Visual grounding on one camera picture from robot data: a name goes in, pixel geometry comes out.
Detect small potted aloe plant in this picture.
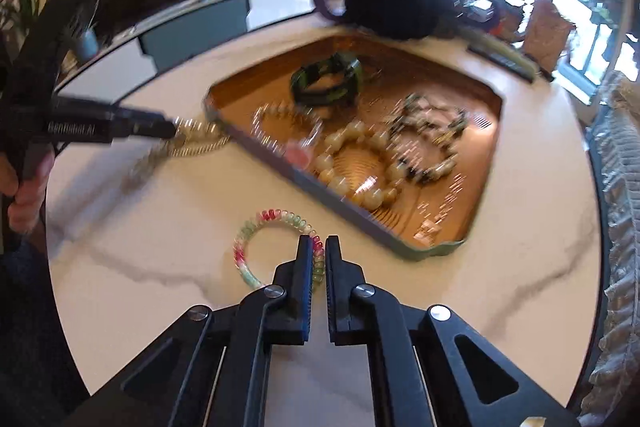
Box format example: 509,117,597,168
1,0,100,56

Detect pastel spiral bead bracelet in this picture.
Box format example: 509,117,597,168
232,207,327,293

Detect light green rolled tube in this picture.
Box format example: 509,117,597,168
459,26,539,76

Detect white grey tv cabinet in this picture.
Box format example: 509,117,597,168
55,0,314,103

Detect person's left hand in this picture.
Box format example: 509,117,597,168
1,147,55,234

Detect golden metal tray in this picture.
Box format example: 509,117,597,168
203,36,502,260

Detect pink paper gift bag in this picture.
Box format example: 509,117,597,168
523,0,576,81

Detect gold chain pearl necklace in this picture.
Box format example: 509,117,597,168
121,116,234,188

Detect black remote control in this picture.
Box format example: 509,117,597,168
466,44,535,83

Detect large cream bead bracelet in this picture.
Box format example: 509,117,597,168
313,120,409,208

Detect black fuzzy earmuffs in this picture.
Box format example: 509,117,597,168
344,0,442,41

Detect green black bangle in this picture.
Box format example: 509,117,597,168
290,52,364,107

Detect grey quilted sofa cover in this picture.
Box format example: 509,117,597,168
578,72,639,426

